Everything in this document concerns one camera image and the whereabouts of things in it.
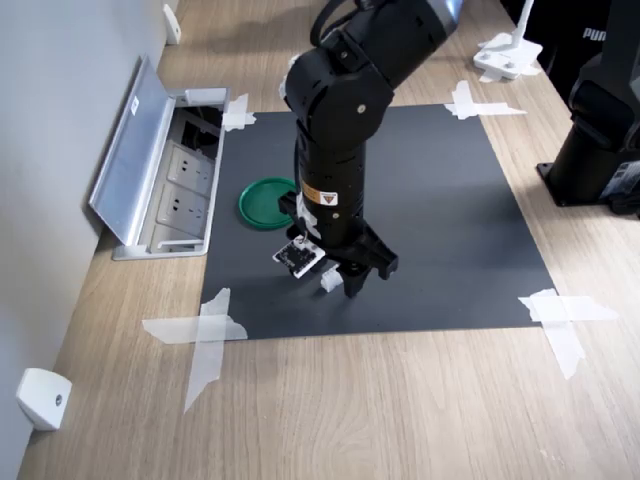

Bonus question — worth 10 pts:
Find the small white plastic terminal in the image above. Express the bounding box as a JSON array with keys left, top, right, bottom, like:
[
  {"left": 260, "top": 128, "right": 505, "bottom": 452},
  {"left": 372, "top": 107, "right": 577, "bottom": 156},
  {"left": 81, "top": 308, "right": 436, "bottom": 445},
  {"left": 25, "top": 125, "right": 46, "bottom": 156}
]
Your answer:
[{"left": 318, "top": 266, "right": 344, "bottom": 294}]

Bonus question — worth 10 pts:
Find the white taped stand bracket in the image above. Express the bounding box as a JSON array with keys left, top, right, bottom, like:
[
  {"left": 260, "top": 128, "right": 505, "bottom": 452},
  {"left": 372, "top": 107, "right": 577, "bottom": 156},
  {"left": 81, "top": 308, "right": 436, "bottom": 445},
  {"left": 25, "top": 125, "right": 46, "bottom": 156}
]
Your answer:
[{"left": 472, "top": 0, "right": 545, "bottom": 82}]

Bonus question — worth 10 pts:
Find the silver cable duct with lid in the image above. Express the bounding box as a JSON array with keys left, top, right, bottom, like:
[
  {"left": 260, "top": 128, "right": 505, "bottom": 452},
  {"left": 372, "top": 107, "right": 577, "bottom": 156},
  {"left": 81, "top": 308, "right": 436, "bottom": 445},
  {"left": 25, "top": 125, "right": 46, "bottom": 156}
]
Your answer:
[{"left": 88, "top": 54, "right": 234, "bottom": 261}]

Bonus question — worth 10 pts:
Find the round green lid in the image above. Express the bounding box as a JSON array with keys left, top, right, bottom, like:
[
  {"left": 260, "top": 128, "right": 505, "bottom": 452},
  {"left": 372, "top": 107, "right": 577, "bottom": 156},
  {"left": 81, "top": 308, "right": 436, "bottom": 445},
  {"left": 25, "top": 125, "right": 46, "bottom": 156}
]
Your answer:
[{"left": 237, "top": 175, "right": 297, "bottom": 232}]

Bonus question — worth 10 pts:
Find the white power socket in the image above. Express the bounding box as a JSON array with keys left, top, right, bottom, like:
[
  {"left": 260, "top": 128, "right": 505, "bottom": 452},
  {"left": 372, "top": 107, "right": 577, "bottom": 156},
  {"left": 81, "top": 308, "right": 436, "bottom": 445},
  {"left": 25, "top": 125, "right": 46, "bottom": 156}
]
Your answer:
[
  {"left": 166, "top": 142, "right": 214, "bottom": 189},
  {"left": 155, "top": 183, "right": 209, "bottom": 229}
]

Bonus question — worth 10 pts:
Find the dark grey mat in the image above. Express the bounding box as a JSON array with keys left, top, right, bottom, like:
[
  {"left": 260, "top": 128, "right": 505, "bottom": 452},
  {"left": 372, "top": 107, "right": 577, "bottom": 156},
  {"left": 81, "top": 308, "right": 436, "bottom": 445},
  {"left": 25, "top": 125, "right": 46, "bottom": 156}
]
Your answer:
[{"left": 199, "top": 103, "right": 557, "bottom": 342}]

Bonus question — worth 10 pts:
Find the grey partition panel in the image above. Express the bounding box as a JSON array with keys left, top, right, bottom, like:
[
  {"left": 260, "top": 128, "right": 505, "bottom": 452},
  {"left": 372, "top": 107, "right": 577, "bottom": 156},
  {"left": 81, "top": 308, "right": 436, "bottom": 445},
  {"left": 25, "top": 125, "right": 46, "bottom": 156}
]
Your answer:
[{"left": 0, "top": 0, "right": 169, "bottom": 480}]

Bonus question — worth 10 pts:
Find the white partition clamp bracket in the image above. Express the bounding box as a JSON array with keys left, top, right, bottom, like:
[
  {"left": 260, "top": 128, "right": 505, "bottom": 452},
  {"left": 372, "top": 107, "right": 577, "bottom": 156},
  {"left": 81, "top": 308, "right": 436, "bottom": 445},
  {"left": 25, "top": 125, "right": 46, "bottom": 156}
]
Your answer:
[
  {"left": 14, "top": 367, "right": 74, "bottom": 432},
  {"left": 162, "top": 2, "right": 182, "bottom": 46}
]

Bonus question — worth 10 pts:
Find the white tape cross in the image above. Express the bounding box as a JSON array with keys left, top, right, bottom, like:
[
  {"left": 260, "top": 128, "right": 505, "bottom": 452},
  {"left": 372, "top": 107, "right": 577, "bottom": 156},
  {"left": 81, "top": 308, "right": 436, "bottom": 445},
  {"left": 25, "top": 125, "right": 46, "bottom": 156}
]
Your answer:
[
  {"left": 221, "top": 92, "right": 257, "bottom": 133},
  {"left": 517, "top": 288, "right": 620, "bottom": 381},
  {"left": 141, "top": 287, "right": 250, "bottom": 415},
  {"left": 443, "top": 79, "right": 529, "bottom": 122}
]

